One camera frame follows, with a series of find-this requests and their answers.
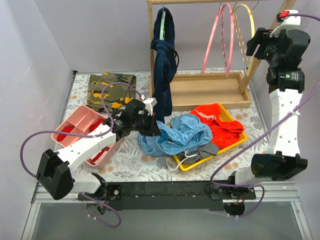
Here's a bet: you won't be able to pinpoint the yellow hanger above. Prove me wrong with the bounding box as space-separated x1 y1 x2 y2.
232 3 256 76

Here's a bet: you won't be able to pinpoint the light blue shorts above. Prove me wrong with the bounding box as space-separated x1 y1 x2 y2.
137 113 213 157

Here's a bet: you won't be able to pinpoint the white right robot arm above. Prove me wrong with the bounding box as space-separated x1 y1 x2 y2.
209 27 311 199

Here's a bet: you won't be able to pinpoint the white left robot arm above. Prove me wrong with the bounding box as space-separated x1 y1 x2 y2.
36 97 161 200

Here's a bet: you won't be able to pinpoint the camouflage shorts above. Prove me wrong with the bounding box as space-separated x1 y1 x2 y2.
86 72 137 113

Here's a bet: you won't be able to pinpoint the grey shorts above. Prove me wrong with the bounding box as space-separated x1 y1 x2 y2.
183 142 219 164

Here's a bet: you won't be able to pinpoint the orange shorts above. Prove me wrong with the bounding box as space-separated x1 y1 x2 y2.
190 103 245 149

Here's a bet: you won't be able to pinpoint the navy blue shorts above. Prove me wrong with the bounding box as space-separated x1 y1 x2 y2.
150 7 179 122

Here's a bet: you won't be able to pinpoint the green hanger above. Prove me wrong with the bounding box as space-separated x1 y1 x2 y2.
159 7 166 41

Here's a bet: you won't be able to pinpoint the floral table mat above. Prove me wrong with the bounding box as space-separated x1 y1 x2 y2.
63 71 269 182

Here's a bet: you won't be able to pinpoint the red white striped cloth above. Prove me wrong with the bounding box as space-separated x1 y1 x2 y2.
89 149 107 166

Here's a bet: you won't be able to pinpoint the pink divided tray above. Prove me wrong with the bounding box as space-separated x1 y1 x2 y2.
51 105 125 169

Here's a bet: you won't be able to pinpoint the wooden clothes rack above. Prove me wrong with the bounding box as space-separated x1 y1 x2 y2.
146 0 297 112

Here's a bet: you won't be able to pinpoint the black base bar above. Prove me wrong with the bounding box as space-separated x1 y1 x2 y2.
77 180 256 212

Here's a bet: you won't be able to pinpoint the yellow plastic tray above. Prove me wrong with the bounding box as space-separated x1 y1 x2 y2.
172 102 249 172

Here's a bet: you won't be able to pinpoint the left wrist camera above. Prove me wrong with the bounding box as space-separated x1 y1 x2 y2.
142 97 158 115

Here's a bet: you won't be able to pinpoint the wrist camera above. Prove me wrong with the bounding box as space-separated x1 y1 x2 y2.
269 9 301 38
142 97 158 115

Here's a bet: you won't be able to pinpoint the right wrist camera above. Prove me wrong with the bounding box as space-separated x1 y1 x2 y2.
269 9 301 38

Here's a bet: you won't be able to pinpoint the aluminium frame rail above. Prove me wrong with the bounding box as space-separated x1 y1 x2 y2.
22 181 312 240

